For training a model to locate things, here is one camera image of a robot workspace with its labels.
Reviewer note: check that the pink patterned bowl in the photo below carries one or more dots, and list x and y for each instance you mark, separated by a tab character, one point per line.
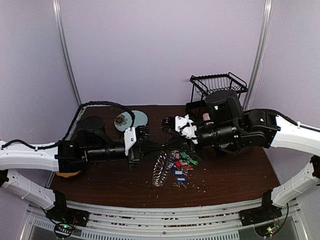
206	117

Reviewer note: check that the blue tagged key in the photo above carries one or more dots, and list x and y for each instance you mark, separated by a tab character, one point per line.
182	181

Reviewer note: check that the teal flower plate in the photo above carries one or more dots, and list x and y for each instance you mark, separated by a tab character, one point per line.
124	120

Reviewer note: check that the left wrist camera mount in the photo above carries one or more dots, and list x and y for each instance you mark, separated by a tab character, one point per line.
130	139

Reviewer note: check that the left aluminium frame post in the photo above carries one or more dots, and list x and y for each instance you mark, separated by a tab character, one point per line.
65	52

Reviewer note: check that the left green led board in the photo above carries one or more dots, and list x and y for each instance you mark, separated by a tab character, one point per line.
63	229

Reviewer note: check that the pile of tagged keys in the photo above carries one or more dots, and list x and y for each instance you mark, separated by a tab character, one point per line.
180	163

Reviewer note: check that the green led board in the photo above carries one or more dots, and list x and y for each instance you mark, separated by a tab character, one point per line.
63	229
266	230

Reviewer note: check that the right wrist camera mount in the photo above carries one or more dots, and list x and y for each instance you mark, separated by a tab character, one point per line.
185	127

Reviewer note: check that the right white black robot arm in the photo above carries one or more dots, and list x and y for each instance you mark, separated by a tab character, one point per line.
230	124

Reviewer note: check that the right aluminium frame post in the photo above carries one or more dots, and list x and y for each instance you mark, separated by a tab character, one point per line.
261	49

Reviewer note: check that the black wire dish rack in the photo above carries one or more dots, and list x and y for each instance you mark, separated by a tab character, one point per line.
204	85

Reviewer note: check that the right green led board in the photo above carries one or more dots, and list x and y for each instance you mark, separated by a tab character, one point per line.
266	230

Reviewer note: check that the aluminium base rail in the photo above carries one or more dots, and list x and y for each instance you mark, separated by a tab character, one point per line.
213	222

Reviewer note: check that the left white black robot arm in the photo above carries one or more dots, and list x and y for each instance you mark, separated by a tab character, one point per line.
66	157

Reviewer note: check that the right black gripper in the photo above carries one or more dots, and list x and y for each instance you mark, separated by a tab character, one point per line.
182	143

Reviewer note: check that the yellow dotted plate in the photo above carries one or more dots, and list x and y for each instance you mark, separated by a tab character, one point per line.
68	174

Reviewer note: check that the aluminium frame post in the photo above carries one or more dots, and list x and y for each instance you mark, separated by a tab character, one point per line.
65	52
261	49

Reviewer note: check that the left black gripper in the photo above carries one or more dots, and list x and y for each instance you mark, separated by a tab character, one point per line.
134	156

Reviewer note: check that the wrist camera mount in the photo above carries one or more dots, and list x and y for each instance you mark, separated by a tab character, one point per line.
185	127
130	139

